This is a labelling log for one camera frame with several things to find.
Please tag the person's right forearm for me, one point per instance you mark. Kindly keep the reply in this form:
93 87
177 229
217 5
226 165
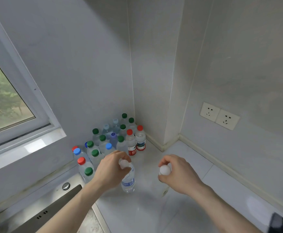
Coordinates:
219 211

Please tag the cluster of plastic water bottles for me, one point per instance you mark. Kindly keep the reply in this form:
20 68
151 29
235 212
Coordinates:
131 143

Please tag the blue label white cap bottle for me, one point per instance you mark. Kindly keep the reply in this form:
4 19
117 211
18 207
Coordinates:
128 183

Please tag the white framed window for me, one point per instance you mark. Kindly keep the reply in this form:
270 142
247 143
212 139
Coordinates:
7 101

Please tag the person's left hand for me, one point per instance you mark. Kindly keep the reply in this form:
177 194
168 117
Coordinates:
107 171

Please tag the round metal sink cap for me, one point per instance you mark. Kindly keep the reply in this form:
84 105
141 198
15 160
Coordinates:
66 186

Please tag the person's right hand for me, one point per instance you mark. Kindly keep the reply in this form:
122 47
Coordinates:
182 177

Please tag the person's left thumb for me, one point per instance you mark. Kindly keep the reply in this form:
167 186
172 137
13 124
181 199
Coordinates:
123 172

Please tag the white wall socket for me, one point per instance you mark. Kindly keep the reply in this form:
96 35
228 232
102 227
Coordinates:
209 112
227 120

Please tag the clear white cap bottle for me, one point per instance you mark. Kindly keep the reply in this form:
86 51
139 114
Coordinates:
165 170

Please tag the stainless steel sink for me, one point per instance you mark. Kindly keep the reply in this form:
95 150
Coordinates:
46 203

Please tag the person's left forearm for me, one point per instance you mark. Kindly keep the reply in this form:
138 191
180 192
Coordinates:
73 208

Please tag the person's right thumb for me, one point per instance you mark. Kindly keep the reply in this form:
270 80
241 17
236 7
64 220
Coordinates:
163 179

